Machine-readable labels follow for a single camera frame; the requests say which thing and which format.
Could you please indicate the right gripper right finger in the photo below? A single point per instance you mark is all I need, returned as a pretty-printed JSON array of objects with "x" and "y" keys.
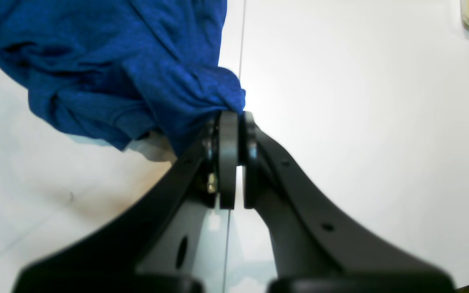
[{"x": 317, "y": 247}]

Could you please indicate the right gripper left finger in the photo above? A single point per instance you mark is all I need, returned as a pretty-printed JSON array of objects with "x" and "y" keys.
[{"x": 151, "y": 247}]

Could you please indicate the dark blue t-shirt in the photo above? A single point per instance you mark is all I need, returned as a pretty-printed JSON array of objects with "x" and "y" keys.
[{"x": 116, "y": 70}]

